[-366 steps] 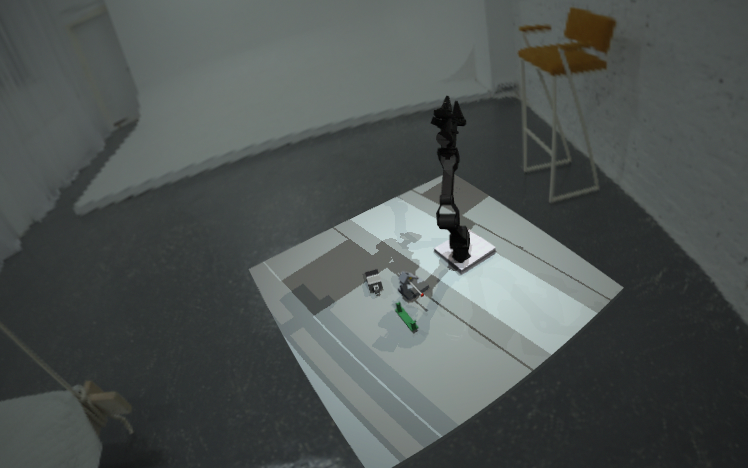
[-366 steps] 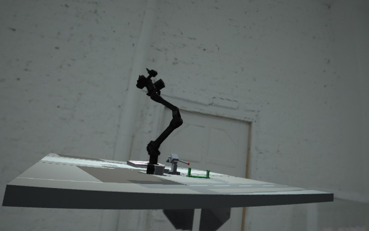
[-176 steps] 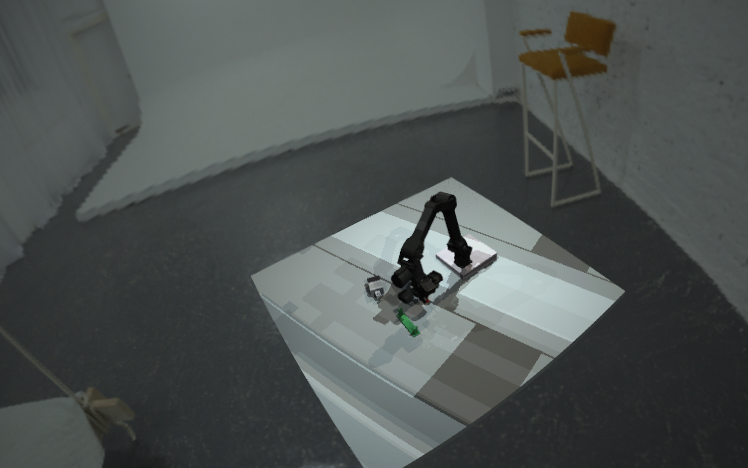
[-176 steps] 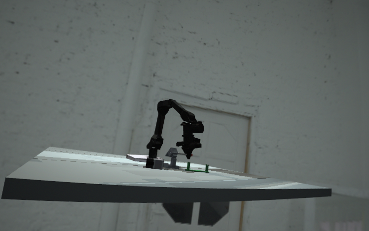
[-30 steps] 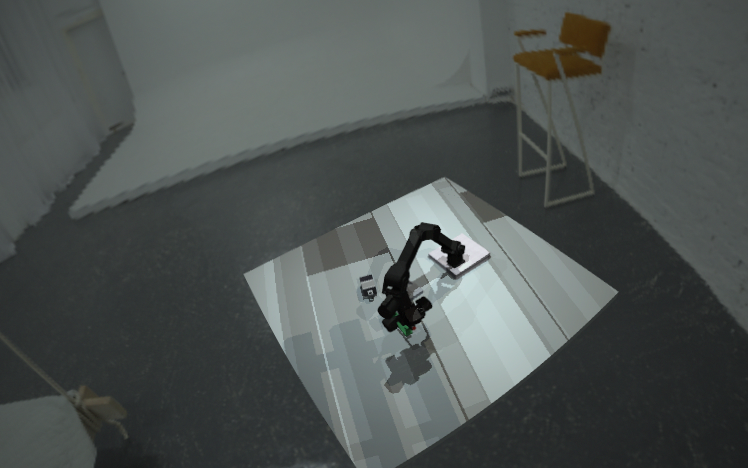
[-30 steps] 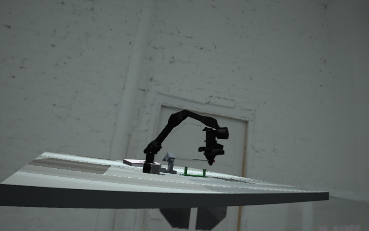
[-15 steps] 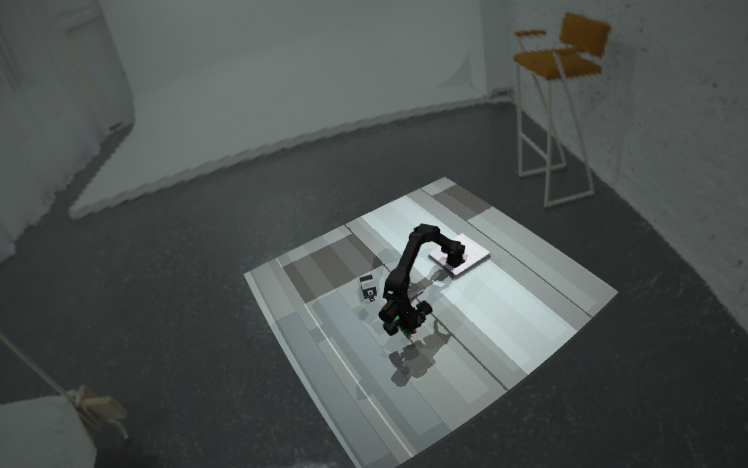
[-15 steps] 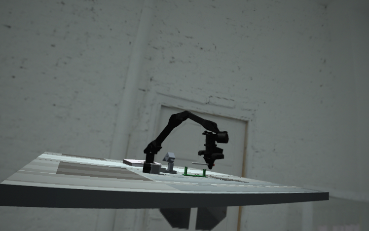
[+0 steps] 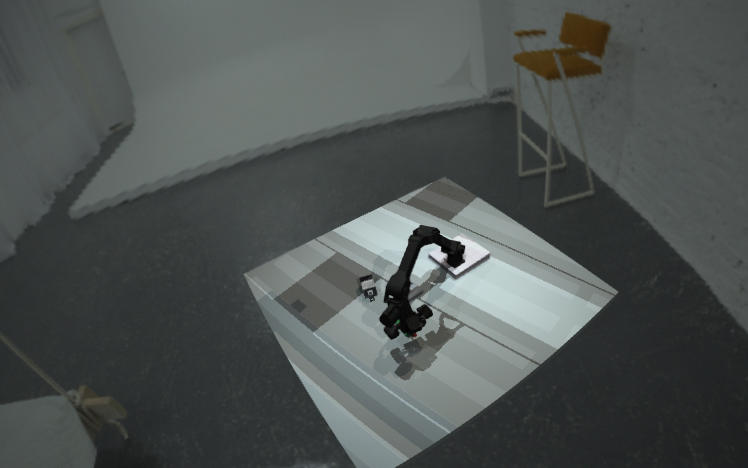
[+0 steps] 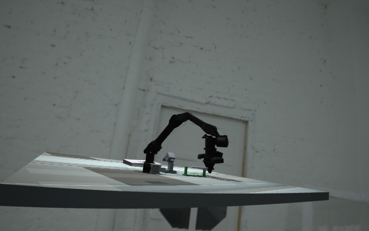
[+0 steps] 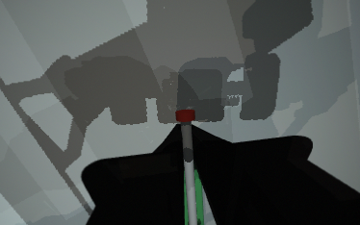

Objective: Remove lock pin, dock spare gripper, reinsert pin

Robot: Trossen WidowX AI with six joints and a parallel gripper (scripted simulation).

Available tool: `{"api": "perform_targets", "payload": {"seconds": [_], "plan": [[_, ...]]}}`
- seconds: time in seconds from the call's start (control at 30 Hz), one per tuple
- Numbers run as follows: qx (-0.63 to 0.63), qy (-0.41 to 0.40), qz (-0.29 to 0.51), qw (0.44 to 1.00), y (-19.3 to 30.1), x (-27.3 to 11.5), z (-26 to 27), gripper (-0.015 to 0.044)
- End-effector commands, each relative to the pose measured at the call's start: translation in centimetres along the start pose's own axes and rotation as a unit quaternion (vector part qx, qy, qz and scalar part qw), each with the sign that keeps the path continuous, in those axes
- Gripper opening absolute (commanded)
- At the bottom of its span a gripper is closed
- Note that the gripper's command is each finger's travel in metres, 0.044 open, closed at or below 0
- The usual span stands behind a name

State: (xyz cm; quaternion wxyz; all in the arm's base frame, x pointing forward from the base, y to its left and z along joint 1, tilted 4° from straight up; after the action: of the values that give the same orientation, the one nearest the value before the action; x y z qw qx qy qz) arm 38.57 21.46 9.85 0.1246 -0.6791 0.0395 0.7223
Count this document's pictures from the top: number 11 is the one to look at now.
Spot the grey tapered pin with red cap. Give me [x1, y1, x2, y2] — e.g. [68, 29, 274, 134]
[175, 110, 197, 225]

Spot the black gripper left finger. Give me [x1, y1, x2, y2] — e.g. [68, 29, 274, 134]
[82, 123, 185, 225]

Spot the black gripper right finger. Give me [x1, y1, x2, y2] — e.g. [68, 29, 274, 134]
[192, 125, 313, 225]

